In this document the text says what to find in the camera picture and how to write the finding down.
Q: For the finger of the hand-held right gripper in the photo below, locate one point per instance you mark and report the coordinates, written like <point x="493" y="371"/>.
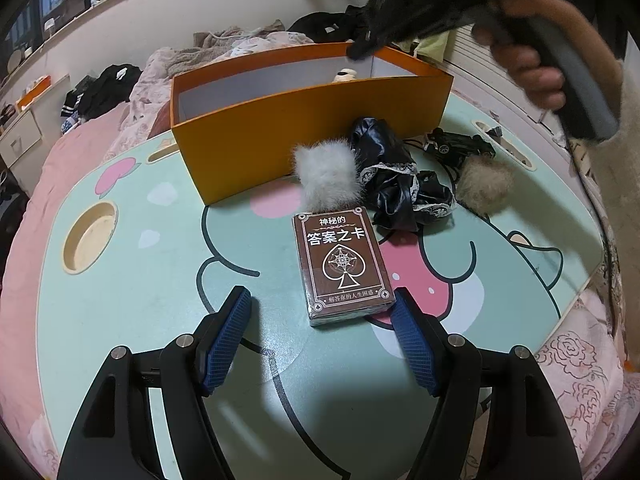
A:
<point x="364" y="44"/>

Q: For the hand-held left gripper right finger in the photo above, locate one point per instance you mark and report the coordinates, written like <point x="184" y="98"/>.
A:
<point x="415" y="350"/>

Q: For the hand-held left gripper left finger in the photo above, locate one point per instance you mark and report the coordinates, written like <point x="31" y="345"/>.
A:
<point x="230" y="340"/>

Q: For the brown card box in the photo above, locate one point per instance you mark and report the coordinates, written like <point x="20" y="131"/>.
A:
<point x="340" y="260"/>

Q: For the orange cardboard box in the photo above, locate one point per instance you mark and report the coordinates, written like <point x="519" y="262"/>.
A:
<point x="280" y="130"/>

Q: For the green cartoon printed desktop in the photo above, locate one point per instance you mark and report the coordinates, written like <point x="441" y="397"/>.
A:
<point x="165" y="260"/>

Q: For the person's right hand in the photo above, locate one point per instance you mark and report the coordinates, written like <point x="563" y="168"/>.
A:
<point x="582" y="35"/>

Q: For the small beige toy figure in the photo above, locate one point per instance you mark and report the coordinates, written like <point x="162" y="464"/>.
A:
<point x="345" y="75"/>

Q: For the light green hanging cloth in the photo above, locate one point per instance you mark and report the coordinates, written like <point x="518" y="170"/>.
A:
<point x="430" y="46"/>

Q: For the black toy car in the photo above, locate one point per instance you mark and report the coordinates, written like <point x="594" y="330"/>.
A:
<point x="455" y="145"/>

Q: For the white fur pom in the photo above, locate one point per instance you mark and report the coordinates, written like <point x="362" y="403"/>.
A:
<point x="322" y="175"/>

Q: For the black satin lace cloth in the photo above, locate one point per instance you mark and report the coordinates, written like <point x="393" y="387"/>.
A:
<point x="390" y="180"/>

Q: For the beige crumpled blanket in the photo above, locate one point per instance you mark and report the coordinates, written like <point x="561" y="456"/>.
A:
<point x="225" y="40"/>

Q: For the pink floral bed sheet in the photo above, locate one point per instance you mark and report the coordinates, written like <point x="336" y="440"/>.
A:
<point x="590" y="360"/>

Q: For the brown fur pom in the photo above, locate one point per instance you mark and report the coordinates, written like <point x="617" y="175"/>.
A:
<point x="482" y="185"/>

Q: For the black striped clothes pile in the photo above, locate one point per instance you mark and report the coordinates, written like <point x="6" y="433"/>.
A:
<point x="107" y="85"/>

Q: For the white drawer cabinet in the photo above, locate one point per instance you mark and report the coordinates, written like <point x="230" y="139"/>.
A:
<point x="20" y="135"/>

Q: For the small orange box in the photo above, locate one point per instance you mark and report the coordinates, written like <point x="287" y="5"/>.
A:
<point x="32" y="92"/>

